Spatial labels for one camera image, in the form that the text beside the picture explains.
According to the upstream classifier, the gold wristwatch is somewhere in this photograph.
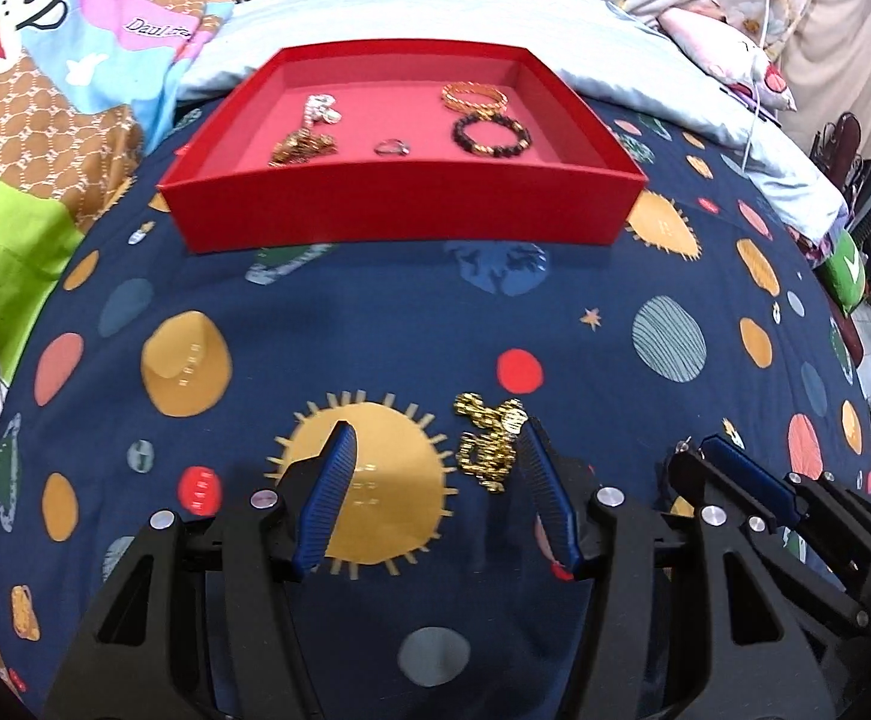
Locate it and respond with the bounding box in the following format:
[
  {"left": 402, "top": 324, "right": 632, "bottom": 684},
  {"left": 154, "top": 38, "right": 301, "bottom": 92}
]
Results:
[{"left": 268, "top": 127, "right": 337, "bottom": 167}]

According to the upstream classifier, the red jewelry tray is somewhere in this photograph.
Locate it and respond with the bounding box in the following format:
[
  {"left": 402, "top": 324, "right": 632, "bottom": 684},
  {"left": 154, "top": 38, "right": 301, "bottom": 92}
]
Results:
[{"left": 159, "top": 39, "right": 647, "bottom": 254}]

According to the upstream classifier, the white pearl bracelet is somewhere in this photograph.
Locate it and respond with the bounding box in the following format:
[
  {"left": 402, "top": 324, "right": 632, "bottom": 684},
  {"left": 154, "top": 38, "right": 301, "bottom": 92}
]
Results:
[{"left": 304, "top": 92, "right": 343, "bottom": 127}]

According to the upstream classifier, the light blue pillow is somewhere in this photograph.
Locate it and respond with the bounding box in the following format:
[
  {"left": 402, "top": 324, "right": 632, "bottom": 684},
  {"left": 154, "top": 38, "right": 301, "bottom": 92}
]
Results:
[{"left": 177, "top": 0, "right": 847, "bottom": 241}]

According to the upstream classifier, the small pink floral pillow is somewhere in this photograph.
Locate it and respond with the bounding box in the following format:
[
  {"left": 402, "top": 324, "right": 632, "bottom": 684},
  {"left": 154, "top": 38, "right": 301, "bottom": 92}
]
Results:
[{"left": 657, "top": 8, "right": 797, "bottom": 112}]

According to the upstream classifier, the white charging cable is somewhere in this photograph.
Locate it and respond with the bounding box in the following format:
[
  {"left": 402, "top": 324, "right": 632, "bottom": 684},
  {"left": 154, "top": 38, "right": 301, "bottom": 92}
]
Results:
[{"left": 738, "top": 0, "right": 776, "bottom": 166}]

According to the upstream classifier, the colourful monkey cartoon blanket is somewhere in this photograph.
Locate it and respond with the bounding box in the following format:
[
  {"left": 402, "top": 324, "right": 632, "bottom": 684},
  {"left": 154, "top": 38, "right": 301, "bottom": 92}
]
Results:
[{"left": 0, "top": 0, "right": 236, "bottom": 691}]

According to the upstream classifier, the green object with swoosh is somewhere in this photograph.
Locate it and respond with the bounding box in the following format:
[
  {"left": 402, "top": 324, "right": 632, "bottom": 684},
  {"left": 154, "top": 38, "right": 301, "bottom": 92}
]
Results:
[{"left": 815, "top": 231, "right": 867, "bottom": 314}]

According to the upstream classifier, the chunky gold chain bracelet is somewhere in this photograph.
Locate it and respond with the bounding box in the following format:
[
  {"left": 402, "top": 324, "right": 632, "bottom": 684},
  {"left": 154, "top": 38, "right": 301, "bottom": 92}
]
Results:
[{"left": 453, "top": 390, "right": 531, "bottom": 494}]

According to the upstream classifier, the dark wooden bead bracelet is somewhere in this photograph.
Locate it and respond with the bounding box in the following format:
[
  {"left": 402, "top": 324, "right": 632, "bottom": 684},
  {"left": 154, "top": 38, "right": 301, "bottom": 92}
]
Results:
[{"left": 452, "top": 109, "right": 533, "bottom": 160}]

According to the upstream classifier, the gold woven bangle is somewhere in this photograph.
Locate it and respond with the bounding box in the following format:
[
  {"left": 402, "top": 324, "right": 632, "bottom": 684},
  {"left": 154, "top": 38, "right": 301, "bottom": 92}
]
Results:
[{"left": 440, "top": 82, "right": 509, "bottom": 114}]

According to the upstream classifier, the navy planet print bedsheet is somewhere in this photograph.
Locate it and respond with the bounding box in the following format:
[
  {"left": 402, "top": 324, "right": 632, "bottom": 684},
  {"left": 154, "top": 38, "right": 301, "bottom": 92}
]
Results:
[{"left": 0, "top": 104, "right": 871, "bottom": 718}]

